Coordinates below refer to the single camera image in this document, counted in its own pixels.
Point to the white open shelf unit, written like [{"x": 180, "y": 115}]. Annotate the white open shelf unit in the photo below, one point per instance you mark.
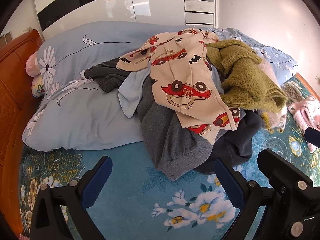
[{"x": 200, "y": 7}]

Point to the wooden headboard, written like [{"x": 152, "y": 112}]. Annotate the wooden headboard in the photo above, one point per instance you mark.
[{"x": 12, "y": 92}]

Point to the floral pillow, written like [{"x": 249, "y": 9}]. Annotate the floral pillow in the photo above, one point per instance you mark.
[{"x": 37, "y": 88}]

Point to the light blue garment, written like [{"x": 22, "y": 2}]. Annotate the light blue garment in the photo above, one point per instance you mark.
[{"x": 130, "y": 97}]

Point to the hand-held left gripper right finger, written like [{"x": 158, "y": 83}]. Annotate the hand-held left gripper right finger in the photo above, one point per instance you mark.
[{"x": 228, "y": 187}]

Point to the green knit sweater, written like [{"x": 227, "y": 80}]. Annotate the green knit sweater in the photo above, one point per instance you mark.
[{"x": 245, "y": 80}]

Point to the pale fuzzy garment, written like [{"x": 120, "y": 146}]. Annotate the pale fuzzy garment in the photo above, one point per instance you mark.
[{"x": 273, "y": 120}]

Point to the glossy white black wardrobe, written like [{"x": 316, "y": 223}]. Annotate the glossy white black wardrobe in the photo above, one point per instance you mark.
[{"x": 100, "y": 5}]

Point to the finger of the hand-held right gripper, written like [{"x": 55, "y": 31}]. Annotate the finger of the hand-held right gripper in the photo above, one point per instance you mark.
[
  {"x": 313, "y": 135},
  {"x": 275, "y": 165}
]

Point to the pink fleece garment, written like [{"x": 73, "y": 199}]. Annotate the pink fleece garment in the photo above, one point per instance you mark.
[{"x": 305, "y": 115}]

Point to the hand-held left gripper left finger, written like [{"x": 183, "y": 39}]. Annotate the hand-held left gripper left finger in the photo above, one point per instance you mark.
[{"x": 96, "y": 187}]

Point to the pink pillow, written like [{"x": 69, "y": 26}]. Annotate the pink pillow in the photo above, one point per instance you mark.
[{"x": 32, "y": 66}]

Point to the teal floral blanket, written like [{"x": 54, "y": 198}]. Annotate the teal floral blanket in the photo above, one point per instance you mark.
[{"x": 140, "y": 205}]

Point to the cream car print garment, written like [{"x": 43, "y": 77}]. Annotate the cream car print garment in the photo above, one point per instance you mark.
[{"x": 180, "y": 80}]

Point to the dark grey ribbed garment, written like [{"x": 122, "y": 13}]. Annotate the dark grey ribbed garment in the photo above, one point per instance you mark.
[{"x": 107, "y": 75}]

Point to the grey sweatshirt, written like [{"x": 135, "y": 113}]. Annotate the grey sweatshirt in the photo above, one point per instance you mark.
[{"x": 170, "y": 142}]

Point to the charcoal fleece garment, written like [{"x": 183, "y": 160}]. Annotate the charcoal fleece garment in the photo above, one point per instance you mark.
[{"x": 235, "y": 145}]

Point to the blue floral duvet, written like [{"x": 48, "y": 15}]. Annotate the blue floral duvet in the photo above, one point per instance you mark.
[{"x": 82, "y": 115}]

